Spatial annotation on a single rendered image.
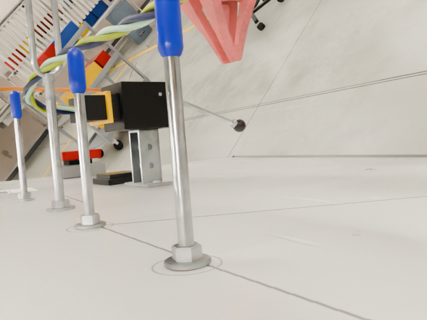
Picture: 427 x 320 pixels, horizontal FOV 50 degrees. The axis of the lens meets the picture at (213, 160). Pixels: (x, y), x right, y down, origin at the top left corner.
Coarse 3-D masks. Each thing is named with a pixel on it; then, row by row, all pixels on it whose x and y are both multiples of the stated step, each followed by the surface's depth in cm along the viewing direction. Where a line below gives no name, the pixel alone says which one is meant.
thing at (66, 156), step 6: (72, 150) 59; (78, 150) 58; (90, 150) 59; (96, 150) 59; (66, 156) 57; (72, 156) 58; (78, 156) 58; (90, 156) 59; (96, 156) 59; (66, 162) 60; (72, 162) 59; (78, 162) 59; (90, 162) 60
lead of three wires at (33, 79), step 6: (42, 66) 28; (30, 78) 30; (36, 78) 29; (42, 78) 29; (30, 84) 30; (36, 84) 30; (24, 90) 31; (30, 90) 31; (30, 96) 32; (30, 102) 33; (36, 102) 33; (36, 108) 34; (42, 108) 34; (60, 108) 36; (66, 108) 36; (72, 108) 36
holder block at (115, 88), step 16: (128, 96) 38; (144, 96) 39; (160, 96) 40; (128, 112) 38; (144, 112) 39; (160, 112) 40; (112, 128) 39; (128, 128) 38; (144, 128) 39; (160, 128) 43
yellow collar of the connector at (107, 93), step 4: (100, 92) 38; (104, 92) 37; (108, 92) 37; (108, 96) 37; (108, 100) 37; (108, 104) 37; (108, 108) 37; (108, 112) 37; (108, 116) 37; (112, 116) 37; (104, 120) 38; (108, 120) 37; (112, 120) 37; (92, 124) 39; (96, 124) 39
